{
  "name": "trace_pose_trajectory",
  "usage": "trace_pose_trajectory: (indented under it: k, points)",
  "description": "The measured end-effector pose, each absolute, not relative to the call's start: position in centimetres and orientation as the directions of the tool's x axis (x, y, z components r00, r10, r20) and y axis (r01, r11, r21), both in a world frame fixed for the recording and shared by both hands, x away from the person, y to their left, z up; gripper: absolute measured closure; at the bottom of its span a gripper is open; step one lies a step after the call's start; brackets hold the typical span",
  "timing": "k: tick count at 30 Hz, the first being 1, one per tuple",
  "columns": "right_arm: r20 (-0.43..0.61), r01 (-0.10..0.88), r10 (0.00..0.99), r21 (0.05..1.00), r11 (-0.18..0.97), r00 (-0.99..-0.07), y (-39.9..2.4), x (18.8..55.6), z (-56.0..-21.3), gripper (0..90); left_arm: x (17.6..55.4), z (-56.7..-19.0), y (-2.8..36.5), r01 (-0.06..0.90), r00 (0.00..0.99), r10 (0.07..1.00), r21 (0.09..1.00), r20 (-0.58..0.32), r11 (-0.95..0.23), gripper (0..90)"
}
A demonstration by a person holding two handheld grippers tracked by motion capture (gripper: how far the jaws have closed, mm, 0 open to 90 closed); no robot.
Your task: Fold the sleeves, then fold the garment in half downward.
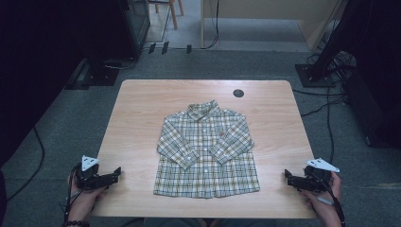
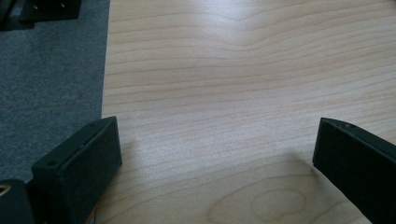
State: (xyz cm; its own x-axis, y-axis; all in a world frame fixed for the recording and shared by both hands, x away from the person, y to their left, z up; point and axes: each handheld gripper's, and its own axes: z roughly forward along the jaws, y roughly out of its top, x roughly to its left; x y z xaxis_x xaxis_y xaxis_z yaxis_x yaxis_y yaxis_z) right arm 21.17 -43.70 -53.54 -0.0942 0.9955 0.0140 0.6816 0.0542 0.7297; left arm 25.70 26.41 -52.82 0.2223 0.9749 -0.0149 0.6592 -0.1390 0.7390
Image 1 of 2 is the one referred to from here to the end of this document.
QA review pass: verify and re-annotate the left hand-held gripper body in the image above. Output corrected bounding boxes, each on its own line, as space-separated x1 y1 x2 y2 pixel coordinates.
75 154 108 191

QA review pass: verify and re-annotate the black stand with base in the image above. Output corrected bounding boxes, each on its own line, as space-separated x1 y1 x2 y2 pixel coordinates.
294 0 375 89

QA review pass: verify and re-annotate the plaid child's shirt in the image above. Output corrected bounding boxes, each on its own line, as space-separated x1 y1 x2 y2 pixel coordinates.
153 99 261 200

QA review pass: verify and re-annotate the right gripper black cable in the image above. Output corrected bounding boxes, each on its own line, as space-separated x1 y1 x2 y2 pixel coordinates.
310 171 347 227

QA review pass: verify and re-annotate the light floor cable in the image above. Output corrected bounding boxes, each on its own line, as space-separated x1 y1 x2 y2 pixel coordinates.
103 46 149 71

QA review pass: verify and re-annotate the beige wooden cabinet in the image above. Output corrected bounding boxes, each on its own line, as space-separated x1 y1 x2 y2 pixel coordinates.
200 0 348 51

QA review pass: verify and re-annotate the dark bead bracelet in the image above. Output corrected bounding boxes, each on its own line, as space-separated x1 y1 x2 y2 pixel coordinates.
61 219 91 227

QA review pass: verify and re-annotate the black hanging cable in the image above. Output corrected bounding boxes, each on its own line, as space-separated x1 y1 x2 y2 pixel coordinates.
201 0 221 50

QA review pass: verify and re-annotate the black stand base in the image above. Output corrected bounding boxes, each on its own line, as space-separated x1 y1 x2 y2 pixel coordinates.
64 57 120 91

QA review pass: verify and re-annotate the grey strap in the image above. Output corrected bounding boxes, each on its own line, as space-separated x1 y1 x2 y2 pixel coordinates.
316 196 335 207

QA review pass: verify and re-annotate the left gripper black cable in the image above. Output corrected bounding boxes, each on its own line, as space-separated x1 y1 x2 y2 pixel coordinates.
63 165 83 223

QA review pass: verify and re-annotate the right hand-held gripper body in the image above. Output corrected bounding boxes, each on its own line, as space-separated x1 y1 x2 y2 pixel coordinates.
303 157 341 193

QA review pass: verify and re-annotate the black floor cable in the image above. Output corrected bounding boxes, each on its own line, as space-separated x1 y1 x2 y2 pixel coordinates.
291 88 346 97
6 126 46 202
300 96 347 118
325 84 336 165

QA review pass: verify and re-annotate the tangled cable bundle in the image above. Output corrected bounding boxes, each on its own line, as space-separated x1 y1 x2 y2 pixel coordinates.
305 50 357 81

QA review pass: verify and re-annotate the black equipment case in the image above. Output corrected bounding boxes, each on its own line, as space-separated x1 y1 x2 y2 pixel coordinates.
342 0 401 149

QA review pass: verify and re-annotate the person's left hand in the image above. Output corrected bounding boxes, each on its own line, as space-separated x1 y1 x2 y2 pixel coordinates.
65 171 108 223

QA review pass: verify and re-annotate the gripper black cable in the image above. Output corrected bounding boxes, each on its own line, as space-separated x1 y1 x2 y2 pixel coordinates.
63 165 83 223
310 171 347 227

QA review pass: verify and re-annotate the person's right hand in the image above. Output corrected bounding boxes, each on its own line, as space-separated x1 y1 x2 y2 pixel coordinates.
299 171 343 227

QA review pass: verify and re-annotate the wooden chair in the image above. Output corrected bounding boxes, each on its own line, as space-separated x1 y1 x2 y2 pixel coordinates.
146 0 185 31

